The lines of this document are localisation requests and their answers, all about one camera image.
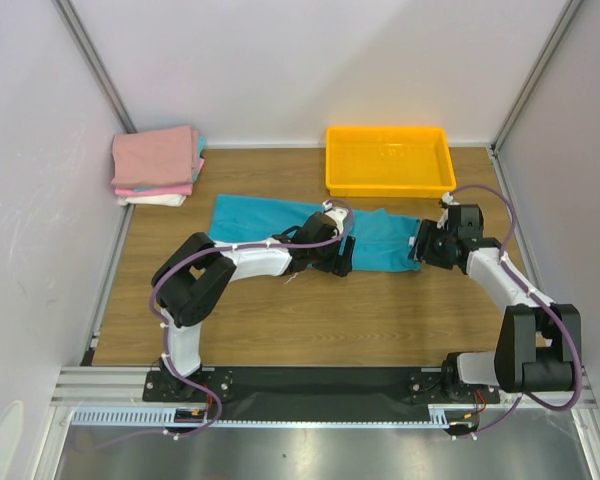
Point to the white folded shirt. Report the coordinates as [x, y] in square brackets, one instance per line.
[168, 200]

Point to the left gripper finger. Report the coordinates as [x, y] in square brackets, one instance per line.
[342, 266]
[348, 247]

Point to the white slotted cable duct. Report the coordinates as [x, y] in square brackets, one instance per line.
[172, 418]

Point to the bright pink folded shirt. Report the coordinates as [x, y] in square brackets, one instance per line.
[184, 189]

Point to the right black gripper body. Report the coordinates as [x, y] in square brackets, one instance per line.
[425, 245]

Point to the teal t shirt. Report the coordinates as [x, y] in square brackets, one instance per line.
[384, 241]

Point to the aluminium corner post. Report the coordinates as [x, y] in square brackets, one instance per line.
[560, 29]
[96, 66]

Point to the dusty pink folded shirt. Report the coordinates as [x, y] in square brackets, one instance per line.
[157, 158]

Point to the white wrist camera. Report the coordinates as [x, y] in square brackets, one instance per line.
[447, 200]
[341, 215]

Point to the yellow plastic tray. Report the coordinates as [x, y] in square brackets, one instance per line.
[393, 162]

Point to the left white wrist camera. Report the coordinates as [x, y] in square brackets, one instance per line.
[341, 215]

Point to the right aluminium corner post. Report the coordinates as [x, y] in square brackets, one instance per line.
[560, 29]

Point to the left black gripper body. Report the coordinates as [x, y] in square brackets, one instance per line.
[321, 257]

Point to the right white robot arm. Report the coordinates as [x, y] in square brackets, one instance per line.
[539, 344]

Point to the left aluminium corner post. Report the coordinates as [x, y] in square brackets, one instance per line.
[96, 66]

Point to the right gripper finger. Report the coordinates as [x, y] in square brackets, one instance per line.
[423, 232]
[414, 254]

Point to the light blue folded shirt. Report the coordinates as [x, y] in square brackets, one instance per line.
[199, 150]

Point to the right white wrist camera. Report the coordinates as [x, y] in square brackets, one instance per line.
[447, 200]

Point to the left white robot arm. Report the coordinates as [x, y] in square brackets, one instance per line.
[188, 286]

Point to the small pink thread scrap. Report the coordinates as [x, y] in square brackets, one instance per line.
[292, 277]

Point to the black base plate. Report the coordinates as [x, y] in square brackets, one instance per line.
[337, 394]

